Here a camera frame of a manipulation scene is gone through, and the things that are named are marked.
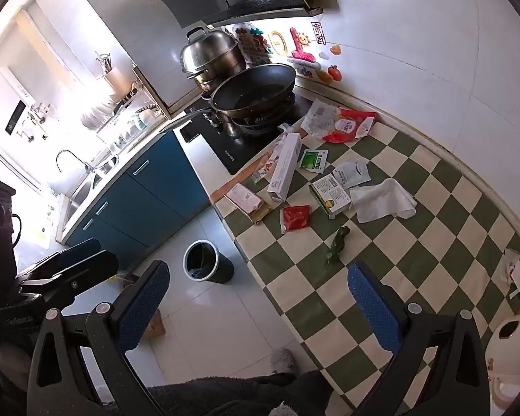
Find person's left forearm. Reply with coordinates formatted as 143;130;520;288
0;343;33;383

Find white tissue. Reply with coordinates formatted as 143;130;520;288
350;177;417;224

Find curved steel faucet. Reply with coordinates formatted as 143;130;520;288
55;149;92;175

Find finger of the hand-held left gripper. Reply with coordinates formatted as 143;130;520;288
32;238;102;276
55;250;119;289

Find dark green wrapper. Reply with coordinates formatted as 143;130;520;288
324;226;351;269

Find person's dark pants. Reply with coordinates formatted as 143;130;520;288
147;370;330;416

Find colourful snack wrapper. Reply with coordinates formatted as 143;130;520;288
251;154;282;183

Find white water heater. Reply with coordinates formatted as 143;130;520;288
0;67;31;136

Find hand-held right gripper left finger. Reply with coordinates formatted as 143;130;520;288
26;260;172;416

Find small green and yellow box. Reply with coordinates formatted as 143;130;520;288
309;174;353;216

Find black gas stove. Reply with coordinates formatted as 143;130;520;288
180;95;313;175

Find steel sink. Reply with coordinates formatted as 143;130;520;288
63;169;109;226

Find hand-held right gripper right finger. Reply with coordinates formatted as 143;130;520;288
347;261;492;416

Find black wok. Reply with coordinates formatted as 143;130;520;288
159;64;296;134

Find red sachet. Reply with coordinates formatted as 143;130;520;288
281;205;312;232

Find black and white trash bin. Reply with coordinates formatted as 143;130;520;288
183;240;235;284

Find green sachet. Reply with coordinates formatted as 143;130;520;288
297;148;330;175

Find long white box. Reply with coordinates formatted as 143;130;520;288
267;132;303;202

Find white round appliance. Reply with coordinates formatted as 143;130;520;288
487;315;520;406

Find brown flat packet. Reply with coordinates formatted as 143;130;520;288
224;182;274;223

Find stainless steel steamer pot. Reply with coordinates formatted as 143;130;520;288
180;27;249;81

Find blue kitchen cabinet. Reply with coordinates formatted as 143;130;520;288
65;131;211;248

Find red and white packet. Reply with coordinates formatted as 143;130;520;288
325;107;378;144

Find utensil holder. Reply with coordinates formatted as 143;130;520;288
95;52;122;92

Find clear plastic wrapper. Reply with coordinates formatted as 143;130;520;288
300;99;341;139

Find green and cream checkered mat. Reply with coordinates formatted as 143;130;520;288
214;108;520;416

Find cardboard box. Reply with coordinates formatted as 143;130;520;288
143;307;166;339

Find black frying pan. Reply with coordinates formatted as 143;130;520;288
219;95;296;130

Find colourful wall stickers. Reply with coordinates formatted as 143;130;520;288
232;21;343;83

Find dish rack with dishes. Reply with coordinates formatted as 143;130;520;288
80;78;161;148

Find white and grey sachet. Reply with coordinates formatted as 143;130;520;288
333;161;372;190

